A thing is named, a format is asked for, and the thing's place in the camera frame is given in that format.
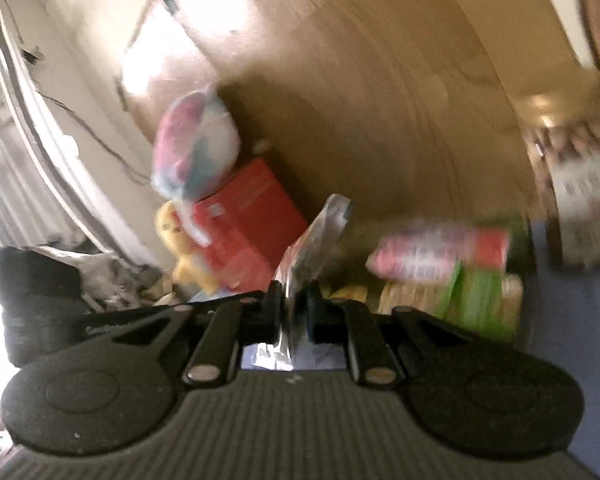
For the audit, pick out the gold snack packet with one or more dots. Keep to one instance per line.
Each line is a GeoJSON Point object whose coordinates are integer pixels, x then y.
{"type": "Point", "coordinates": [350, 294]}

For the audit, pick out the grey crumpled cloth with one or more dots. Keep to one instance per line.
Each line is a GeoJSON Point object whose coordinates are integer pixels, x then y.
{"type": "Point", "coordinates": [125, 280]}

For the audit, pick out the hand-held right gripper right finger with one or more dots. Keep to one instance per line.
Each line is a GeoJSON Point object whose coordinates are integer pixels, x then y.
{"type": "Point", "coordinates": [318, 312]}

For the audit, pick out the pastel unicorn plush toy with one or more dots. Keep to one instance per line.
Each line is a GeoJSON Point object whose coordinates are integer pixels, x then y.
{"type": "Point", "coordinates": [195, 145]}

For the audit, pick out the yellow duck plush toy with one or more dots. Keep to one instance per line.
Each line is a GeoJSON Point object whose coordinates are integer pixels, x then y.
{"type": "Point", "coordinates": [192, 270]}

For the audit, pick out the silver snack packet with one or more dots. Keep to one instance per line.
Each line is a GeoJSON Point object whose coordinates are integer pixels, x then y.
{"type": "Point", "coordinates": [315, 245]}

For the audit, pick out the large brown cardboard box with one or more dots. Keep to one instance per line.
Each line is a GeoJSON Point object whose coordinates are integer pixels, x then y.
{"type": "Point", "coordinates": [380, 85]}

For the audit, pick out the gold-lidded snack jar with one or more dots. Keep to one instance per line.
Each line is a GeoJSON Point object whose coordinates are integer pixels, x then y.
{"type": "Point", "coordinates": [585, 200]}

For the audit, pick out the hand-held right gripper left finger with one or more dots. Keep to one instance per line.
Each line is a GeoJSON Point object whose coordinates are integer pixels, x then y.
{"type": "Point", "coordinates": [272, 312]}

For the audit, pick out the red gift box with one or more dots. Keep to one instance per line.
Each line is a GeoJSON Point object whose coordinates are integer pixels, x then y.
{"type": "Point", "coordinates": [250, 220]}

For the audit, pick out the black bag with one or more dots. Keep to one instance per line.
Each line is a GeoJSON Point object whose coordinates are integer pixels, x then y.
{"type": "Point", "coordinates": [35, 300]}

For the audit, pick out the white window frame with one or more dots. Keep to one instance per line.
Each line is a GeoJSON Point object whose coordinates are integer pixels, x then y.
{"type": "Point", "coordinates": [40, 125]}

